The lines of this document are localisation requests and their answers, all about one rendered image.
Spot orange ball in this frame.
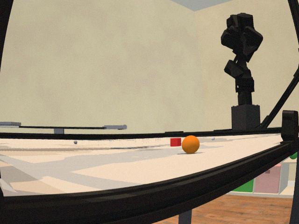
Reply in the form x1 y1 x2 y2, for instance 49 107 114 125
182 135 199 154

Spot red cube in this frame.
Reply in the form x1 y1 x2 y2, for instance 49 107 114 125
171 138 181 147

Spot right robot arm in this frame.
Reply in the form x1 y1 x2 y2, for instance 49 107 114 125
221 13 255 106

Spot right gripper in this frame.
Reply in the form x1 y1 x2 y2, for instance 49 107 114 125
224 26 263 81

